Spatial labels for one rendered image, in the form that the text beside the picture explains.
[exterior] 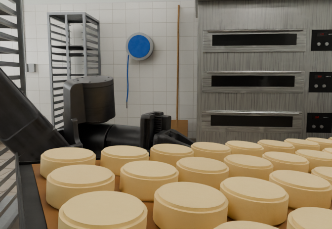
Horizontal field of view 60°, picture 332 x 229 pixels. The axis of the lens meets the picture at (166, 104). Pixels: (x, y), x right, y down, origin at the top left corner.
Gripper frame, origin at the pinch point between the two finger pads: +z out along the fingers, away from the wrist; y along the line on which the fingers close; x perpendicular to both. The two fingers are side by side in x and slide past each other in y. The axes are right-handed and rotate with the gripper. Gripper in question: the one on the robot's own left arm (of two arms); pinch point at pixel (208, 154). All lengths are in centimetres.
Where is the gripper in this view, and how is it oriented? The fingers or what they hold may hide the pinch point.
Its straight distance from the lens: 41.0
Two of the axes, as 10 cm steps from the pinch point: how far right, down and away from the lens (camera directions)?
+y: -0.5, 10.0, 0.8
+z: 9.6, 0.7, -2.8
